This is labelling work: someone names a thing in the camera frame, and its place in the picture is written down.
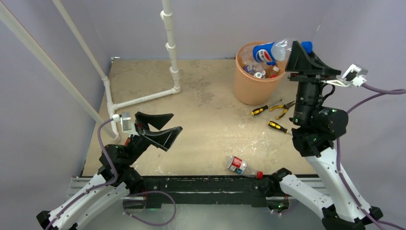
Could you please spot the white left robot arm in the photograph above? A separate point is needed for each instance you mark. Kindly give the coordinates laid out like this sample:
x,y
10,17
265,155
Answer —
x,y
116,178

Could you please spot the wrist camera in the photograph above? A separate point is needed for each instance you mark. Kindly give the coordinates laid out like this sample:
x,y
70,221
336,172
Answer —
x,y
125,121
354,76

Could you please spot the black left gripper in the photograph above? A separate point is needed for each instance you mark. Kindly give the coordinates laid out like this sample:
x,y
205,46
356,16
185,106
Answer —
x,y
163,138

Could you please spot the gold red drink bottle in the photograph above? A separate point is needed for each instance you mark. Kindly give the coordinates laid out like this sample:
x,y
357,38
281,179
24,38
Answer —
x,y
274,72

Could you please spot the crushed white cap bottle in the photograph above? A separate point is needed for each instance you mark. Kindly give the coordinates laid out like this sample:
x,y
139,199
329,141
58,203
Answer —
x,y
260,75

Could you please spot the yellow handled pliers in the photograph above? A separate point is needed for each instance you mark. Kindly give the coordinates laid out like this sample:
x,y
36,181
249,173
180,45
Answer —
x,y
285,107

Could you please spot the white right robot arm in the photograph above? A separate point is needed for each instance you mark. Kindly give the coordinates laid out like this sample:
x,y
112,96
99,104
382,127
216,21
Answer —
x,y
316,138

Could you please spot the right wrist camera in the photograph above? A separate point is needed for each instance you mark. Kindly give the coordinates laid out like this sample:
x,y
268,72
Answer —
x,y
354,76

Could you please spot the small blue Pepsi bottle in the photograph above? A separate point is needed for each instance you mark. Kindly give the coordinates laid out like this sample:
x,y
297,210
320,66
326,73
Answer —
x,y
253,68

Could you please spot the white PVC pipe frame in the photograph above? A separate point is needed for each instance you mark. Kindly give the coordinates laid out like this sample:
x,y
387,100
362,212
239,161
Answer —
x,y
11,21

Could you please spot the red blue label bottle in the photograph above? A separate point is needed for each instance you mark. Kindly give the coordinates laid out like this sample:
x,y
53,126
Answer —
x,y
241,167

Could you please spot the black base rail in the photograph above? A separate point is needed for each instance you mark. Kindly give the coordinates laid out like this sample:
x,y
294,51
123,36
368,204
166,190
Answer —
x,y
209,190

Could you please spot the orange plastic bin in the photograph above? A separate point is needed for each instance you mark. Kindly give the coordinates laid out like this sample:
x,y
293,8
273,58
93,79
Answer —
x,y
254,91

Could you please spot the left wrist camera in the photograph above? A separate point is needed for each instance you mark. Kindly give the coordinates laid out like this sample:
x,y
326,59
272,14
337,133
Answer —
x,y
125,121

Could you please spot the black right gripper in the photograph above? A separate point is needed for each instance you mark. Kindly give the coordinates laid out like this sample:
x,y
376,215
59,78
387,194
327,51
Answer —
x,y
298,61

